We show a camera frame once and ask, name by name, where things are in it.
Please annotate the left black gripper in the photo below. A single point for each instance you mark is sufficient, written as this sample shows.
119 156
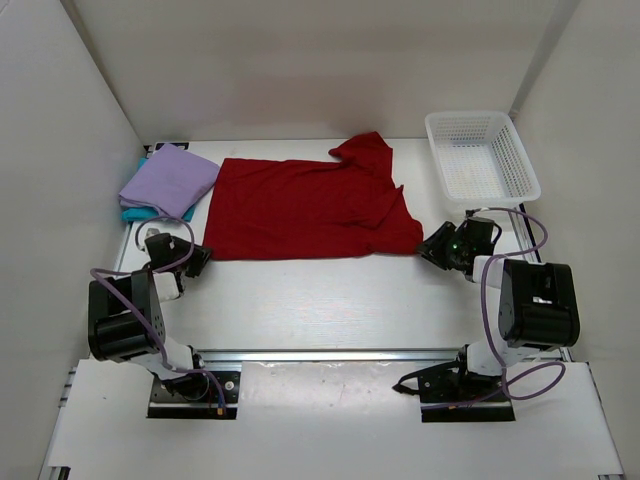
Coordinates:
199 255

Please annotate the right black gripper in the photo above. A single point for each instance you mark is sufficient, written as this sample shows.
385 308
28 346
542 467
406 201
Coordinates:
434 250

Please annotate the red t shirt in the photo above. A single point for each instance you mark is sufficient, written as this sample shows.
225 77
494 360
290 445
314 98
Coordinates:
303 209

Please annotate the teal t shirt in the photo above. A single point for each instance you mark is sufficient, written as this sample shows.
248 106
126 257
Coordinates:
145 214

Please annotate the lavender t shirt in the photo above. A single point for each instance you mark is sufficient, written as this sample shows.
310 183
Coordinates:
206 172

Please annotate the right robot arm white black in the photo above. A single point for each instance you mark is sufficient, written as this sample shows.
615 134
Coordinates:
526 307

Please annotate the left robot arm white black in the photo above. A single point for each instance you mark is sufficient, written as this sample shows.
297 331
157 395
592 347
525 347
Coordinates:
125 319

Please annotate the white plastic basket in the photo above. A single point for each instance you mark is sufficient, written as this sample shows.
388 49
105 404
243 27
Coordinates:
480 159

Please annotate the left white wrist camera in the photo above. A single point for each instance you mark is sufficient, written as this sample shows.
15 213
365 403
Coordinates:
150 232

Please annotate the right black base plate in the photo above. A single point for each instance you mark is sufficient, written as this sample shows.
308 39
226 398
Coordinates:
449 393

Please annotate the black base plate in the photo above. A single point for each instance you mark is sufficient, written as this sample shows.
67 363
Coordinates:
449 393
196 397

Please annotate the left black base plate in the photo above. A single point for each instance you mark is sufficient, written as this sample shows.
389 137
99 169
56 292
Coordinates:
196 397

